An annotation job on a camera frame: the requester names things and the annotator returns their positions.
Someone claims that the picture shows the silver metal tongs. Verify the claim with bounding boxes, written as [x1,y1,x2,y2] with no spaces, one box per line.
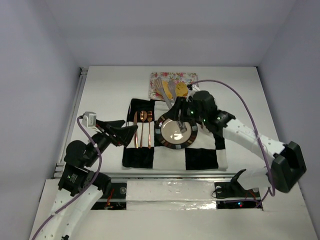
[154,77,187,133]

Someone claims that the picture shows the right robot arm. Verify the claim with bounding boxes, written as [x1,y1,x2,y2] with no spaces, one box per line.
[164,90,307,193]

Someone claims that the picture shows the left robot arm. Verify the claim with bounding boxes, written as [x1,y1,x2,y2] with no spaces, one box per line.
[32,112,138,240]

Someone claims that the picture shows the brown round bread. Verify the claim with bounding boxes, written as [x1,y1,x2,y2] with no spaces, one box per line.
[175,82,189,97]

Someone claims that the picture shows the yellow oval bread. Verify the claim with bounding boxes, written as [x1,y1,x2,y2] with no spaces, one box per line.
[155,80,173,100]

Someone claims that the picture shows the copper knife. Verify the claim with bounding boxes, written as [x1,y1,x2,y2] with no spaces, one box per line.
[133,111,139,149]

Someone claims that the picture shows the dark rimmed round plate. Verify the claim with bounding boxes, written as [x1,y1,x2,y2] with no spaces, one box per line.
[154,113,198,150]

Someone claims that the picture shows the floral rectangular tray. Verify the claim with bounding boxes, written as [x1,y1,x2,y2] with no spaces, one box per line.
[148,72,199,102]

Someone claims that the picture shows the copper spoon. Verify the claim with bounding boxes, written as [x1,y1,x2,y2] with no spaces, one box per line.
[139,110,148,148]

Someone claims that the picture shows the copper fork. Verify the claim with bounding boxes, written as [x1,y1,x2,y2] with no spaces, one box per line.
[147,110,153,149]

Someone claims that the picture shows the black white checkered cloth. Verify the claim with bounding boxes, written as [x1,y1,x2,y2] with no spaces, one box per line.
[122,98,228,171]

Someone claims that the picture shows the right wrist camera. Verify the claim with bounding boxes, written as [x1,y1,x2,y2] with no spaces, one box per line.
[187,84,200,97]

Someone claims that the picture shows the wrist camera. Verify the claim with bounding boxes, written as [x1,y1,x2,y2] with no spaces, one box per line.
[81,111,98,132]
[187,84,200,97]

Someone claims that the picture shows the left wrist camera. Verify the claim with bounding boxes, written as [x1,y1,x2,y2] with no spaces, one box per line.
[81,111,98,132]

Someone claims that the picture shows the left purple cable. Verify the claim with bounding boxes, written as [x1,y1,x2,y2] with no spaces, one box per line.
[31,116,103,240]

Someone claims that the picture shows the purple cable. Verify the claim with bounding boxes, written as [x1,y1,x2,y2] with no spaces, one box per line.
[191,79,276,208]
[31,116,103,240]

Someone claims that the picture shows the aluminium rail frame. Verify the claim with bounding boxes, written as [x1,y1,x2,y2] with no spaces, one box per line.
[51,66,283,203]

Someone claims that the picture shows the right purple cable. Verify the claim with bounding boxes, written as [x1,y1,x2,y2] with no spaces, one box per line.
[191,79,276,208]

